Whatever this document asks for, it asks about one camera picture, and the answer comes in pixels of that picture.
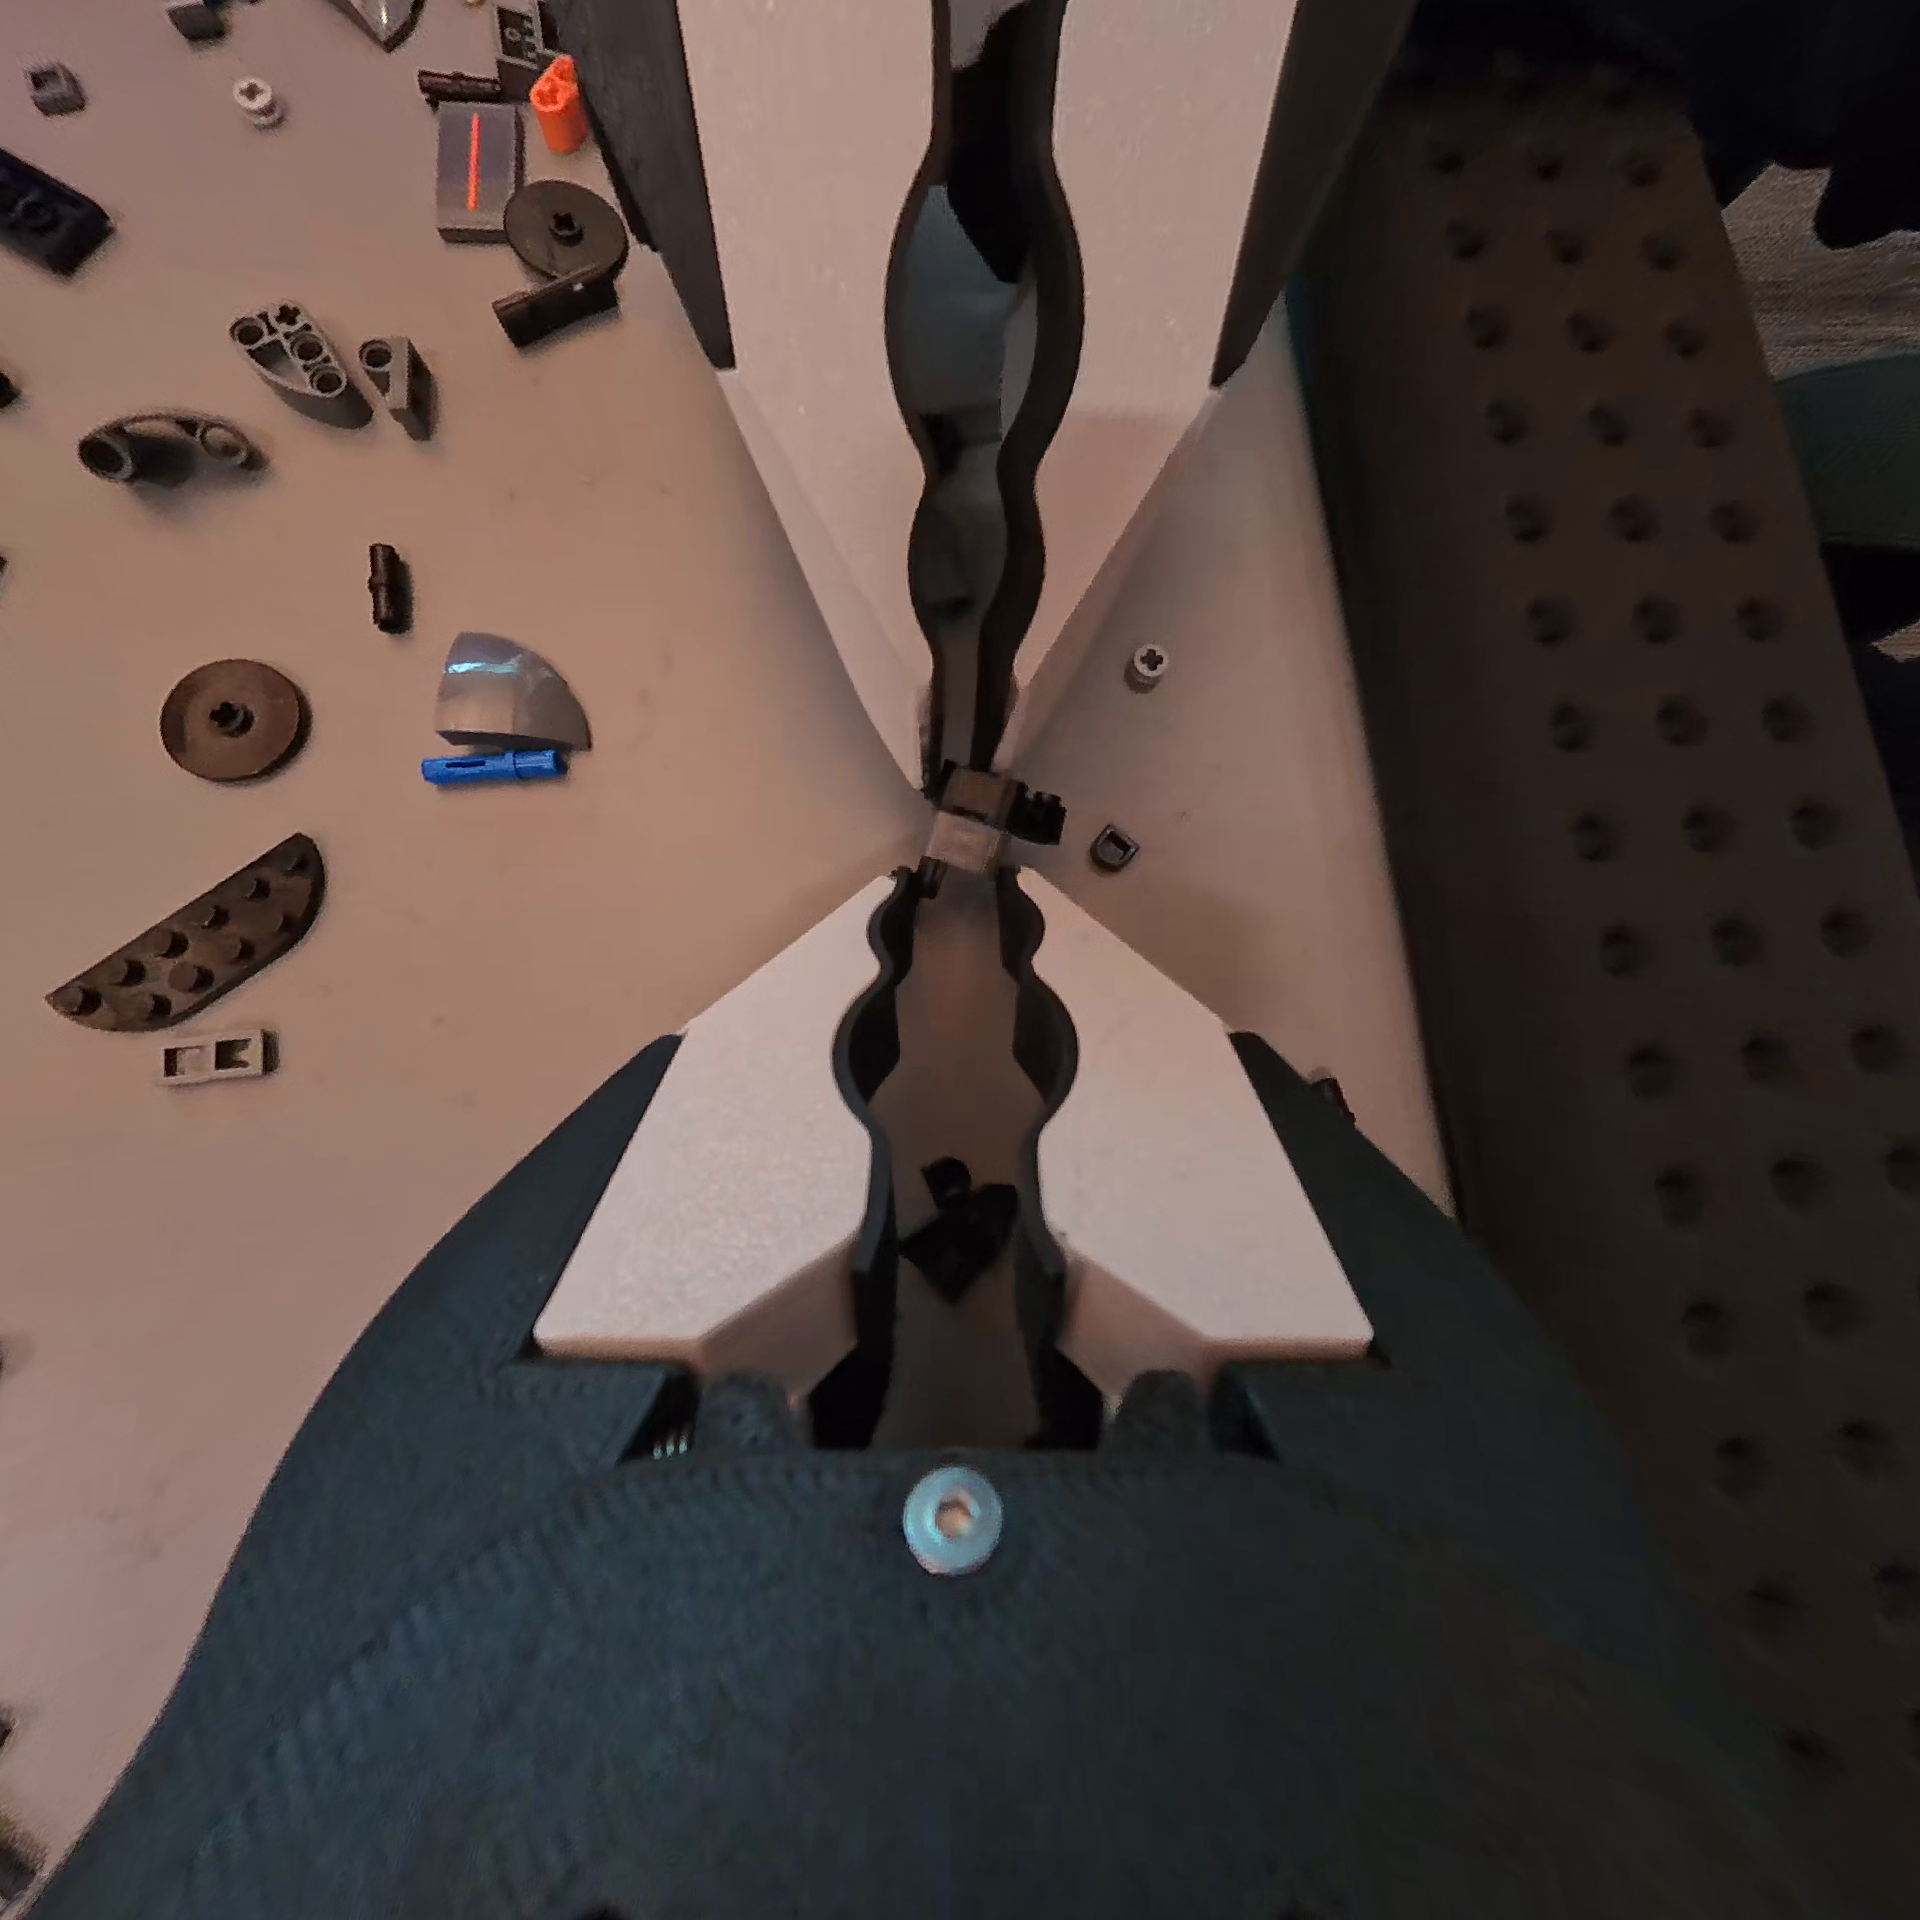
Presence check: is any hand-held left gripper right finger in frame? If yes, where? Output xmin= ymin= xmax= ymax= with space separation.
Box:
xmin=996 ymin=867 xmax=1375 ymax=1449

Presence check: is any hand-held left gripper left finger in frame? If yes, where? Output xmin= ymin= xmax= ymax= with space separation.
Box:
xmin=535 ymin=874 xmax=921 ymax=1451

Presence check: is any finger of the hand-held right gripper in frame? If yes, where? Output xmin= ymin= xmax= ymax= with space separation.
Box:
xmin=679 ymin=0 xmax=951 ymax=793
xmin=971 ymin=0 xmax=1307 ymax=777

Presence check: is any person's right forearm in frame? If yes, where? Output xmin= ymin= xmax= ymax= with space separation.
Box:
xmin=1696 ymin=0 xmax=1920 ymax=250

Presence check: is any small black lego wheel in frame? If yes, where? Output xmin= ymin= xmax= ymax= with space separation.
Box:
xmin=502 ymin=180 xmax=632 ymax=283

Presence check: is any black clawed lego piece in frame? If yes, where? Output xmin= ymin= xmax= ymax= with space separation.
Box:
xmin=492 ymin=269 xmax=623 ymax=350

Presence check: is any black lego connector cluster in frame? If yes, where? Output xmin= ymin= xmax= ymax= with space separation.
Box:
xmin=896 ymin=1154 xmax=1023 ymax=1305

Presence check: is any small grey lego connector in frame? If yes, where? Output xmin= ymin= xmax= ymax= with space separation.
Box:
xmin=359 ymin=337 xmax=440 ymax=441

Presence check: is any curved grey-blue lego slope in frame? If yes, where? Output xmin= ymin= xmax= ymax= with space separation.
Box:
xmin=432 ymin=630 xmax=593 ymax=751

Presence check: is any grey curved lego pin piece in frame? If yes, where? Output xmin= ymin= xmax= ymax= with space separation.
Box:
xmin=77 ymin=407 xmax=270 ymax=485

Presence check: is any dark half-round lego plate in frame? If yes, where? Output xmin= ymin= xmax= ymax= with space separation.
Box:
xmin=46 ymin=833 xmax=328 ymax=1034

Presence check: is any long black lego plate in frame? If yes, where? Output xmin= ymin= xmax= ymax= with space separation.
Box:
xmin=0 ymin=147 xmax=115 ymax=276

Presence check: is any round dark lego dish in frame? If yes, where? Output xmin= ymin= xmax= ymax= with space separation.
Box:
xmin=159 ymin=661 xmax=313 ymax=781

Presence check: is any short red-striped grey tile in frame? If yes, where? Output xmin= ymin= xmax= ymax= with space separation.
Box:
xmin=435 ymin=103 xmax=528 ymax=242

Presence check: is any black dotted chair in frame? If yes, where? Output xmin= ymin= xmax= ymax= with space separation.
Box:
xmin=1289 ymin=0 xmax=1920 ymax=1920

